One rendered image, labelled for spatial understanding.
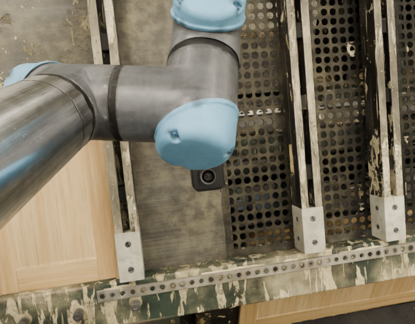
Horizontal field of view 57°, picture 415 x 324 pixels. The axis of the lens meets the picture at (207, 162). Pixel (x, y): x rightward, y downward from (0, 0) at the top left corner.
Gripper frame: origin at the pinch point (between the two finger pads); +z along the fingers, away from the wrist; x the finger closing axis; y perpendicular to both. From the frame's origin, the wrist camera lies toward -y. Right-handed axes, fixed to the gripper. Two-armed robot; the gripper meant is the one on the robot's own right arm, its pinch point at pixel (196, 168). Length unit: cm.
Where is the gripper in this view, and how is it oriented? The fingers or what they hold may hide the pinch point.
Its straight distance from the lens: 67.7
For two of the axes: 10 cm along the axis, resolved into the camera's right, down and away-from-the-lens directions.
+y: -1.4, -8.8, 4.5
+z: -0.7, 4.6, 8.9
